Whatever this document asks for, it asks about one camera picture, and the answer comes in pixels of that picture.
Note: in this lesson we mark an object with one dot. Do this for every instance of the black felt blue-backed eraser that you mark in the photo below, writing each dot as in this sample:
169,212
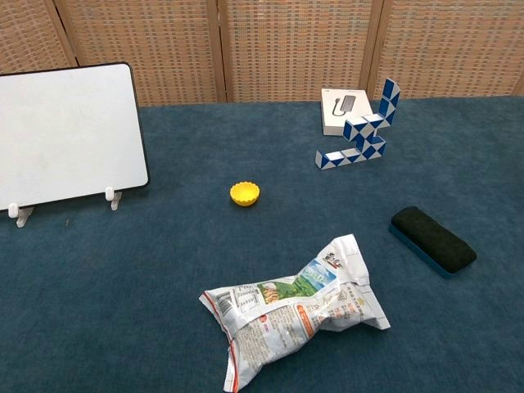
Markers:
434,241

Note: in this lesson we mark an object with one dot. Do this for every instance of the yellow scalloped bottle cap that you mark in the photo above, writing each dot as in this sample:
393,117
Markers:
245,195

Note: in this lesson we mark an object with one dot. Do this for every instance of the blue white snake cube toy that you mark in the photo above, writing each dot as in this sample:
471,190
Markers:
364,139

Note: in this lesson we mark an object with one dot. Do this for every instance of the white product box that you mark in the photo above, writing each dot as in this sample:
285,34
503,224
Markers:
344,112

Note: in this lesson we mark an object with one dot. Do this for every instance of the crumpled white snack bag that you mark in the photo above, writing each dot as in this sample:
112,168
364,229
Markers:
286,315

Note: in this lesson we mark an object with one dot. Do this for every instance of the white plastic board stand foot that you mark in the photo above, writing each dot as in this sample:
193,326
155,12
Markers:
112,198
20,215

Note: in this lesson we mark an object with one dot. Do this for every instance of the woven wooden screen panel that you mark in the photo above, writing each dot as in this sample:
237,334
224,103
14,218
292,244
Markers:
458,49
24,32
155,49
294,45

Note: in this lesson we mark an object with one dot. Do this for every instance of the blue felt table cloth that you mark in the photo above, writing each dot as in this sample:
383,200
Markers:
123,307

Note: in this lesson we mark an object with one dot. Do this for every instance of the white board with black frame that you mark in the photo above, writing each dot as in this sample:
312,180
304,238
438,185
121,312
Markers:
69,135

